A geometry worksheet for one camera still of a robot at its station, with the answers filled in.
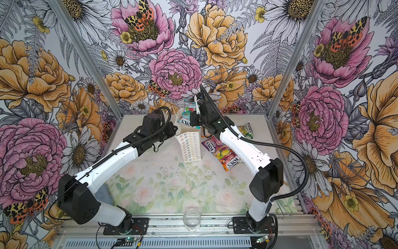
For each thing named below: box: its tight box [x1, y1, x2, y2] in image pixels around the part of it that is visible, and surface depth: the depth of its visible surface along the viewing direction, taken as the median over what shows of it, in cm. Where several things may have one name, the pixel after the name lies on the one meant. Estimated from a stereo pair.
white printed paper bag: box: [173, 115, 202, 164], surface depth 85 cm
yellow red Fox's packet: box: [213, 143, 241, 172], surface depth 93 cm
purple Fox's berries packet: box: [201, 135, 225, 155], surface depth 103 cm
